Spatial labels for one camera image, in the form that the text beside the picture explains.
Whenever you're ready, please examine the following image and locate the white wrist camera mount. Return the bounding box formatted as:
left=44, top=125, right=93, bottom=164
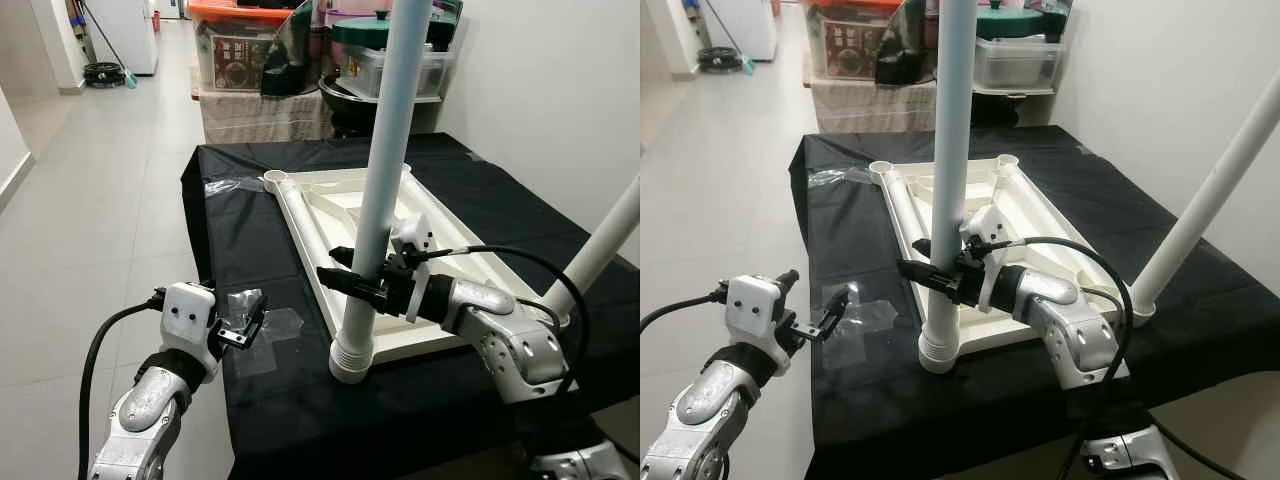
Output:
left=160, top=282, right=219, bottom=376
left=390, top=213, right=436, bottom=321
left=965, top=205, right=1011, bottom=311
left=725, top=275, right=791, bottom=371

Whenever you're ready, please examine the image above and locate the black wok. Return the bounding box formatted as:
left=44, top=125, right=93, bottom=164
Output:
left=318, top=75, right=383, bottom=133
left=930, top=70, right=1026, bottom=129

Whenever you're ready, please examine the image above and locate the dark green pot lid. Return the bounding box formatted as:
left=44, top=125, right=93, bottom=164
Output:
left=975, top=5, right=1066, bottom=41
left=330, top=12, right=456, bottom=49

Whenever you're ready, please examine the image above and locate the orange lid storage box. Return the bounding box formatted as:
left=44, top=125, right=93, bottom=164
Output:
left=805, top=0, right=906, bottom=81
left=188, top=0, right=296, bottom=91

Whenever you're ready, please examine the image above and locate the clear plastic storage bin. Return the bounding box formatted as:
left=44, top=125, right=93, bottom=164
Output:
left=345, top=48, right=451, bottom=99
left=972, top=38, right=1063, bottom=93

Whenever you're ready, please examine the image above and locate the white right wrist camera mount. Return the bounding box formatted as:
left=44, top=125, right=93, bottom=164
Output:
left=965, top=205, right=1011, bottom=311
left=390, top=213, right=436, bottom=321

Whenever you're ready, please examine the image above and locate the black tablecloth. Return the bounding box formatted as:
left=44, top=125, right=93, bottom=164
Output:
left=790, top=125, right=1280, bottom=480
left=180, top=132, right=641, bottom=480

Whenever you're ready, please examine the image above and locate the white chest freezer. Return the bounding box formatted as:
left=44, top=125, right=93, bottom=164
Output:
left=85, top=0, right=159, bottom=76
left=705, top=0, right=776, bottom=63

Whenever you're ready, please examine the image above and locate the mop with teal head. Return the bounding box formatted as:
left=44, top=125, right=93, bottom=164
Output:
left=705, top=0, right=756, bottom=76
left=80, top=0, right=138, bottom=89

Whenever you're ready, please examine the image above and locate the patterned cloth covered table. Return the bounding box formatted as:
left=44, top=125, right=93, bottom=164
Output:
left=808, top=78, right=946, bottom=134
left=190, top=88, right=336, bottom=144

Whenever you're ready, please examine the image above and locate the pink plastic container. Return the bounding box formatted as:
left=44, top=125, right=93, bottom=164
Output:
left=320, top=0, right=391, bottom=26

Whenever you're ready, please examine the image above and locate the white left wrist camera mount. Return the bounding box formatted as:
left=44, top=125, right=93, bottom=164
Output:
left=160, top=282, right=219, bottom=376
left=725, top=275, right=791, bottom=371

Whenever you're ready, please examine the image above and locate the white plastic children table top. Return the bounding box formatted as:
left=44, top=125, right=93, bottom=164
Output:
left=262, top=165, right=561, bottom=366
left=868, top=155, right=1156, bottom=356

